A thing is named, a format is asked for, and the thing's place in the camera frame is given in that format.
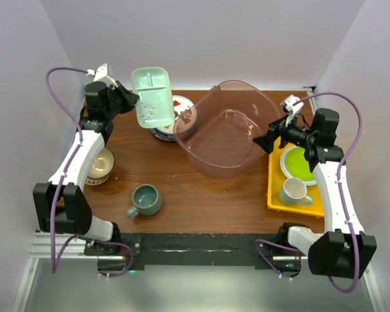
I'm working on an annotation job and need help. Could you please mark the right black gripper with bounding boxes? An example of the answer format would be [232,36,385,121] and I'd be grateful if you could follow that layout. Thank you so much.
[253,112,316,155]

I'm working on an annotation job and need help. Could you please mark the mint green divided tray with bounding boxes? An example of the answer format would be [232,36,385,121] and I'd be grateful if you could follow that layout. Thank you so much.
[131,67,175,129]

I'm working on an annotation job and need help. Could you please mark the pink translucent plastic bin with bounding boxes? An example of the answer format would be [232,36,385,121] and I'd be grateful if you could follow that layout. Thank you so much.
[174,80,281,178]

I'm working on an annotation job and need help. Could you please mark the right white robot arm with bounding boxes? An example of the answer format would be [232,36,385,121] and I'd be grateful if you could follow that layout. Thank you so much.
[253,109,377,279]

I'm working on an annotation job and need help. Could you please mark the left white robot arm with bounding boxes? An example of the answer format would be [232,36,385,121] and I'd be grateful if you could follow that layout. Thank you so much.
[32,79,139,255]

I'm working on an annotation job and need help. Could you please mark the green plate white rim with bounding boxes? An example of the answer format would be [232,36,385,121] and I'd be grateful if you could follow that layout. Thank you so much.
[279,146,317,187]

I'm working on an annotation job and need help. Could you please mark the yellow plastic tray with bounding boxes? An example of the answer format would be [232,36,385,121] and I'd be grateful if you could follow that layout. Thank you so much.
[267,138,324,218]

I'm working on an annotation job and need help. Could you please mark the blue floral plate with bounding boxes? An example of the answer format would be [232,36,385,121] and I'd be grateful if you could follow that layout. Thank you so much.
[150,128,176,142]

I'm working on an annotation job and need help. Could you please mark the cream patterned bowl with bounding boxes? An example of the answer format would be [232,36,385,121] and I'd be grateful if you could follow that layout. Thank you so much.
[85,148,115,185]

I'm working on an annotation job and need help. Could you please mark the teal ceramic mug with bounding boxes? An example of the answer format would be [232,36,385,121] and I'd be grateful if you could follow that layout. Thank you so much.
[126,185,163,219]

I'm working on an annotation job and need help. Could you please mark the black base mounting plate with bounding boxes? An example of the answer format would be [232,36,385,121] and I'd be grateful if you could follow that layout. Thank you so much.
[84,232,302,273]

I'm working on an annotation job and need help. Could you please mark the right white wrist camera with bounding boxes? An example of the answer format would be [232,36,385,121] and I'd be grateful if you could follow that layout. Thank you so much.
[281,94,304,126]

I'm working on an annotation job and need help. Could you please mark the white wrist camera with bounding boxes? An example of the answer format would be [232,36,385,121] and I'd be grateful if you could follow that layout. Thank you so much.
[86,63,118,87]
[281,94,304,126]

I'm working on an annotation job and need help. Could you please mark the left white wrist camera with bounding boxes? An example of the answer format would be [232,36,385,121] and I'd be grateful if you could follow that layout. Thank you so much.
[86,63,118,87]

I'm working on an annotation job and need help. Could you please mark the white mug blue handle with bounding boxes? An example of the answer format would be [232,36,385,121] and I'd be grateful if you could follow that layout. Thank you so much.
[278,177,313,205]

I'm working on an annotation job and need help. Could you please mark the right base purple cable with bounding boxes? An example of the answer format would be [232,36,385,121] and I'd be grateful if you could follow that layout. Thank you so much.
[253,239,302,279]

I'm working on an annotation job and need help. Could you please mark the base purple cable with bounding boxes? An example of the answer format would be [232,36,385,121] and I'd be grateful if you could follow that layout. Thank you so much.
[253,239,302,279]
[97,242,138,279]

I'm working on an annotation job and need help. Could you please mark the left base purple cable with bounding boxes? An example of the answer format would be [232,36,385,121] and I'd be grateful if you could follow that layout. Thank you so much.
[97,242,138,279]

